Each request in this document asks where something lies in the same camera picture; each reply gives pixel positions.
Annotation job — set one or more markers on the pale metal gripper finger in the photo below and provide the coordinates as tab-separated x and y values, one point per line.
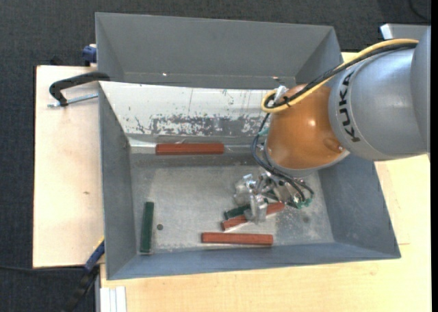
262	212
252	208

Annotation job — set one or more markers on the short dark green flat block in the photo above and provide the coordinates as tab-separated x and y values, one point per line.
236	212

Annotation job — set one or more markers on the red-brown flat block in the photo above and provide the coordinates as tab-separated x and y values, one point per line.
190	149
237	238
232	223

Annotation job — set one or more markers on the grey metal bin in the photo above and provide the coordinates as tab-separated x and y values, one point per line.
191	194

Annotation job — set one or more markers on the long dark green flat block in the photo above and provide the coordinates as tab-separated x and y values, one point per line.
147	228

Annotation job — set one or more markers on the pale wood flat board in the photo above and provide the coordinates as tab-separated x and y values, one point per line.
65	173

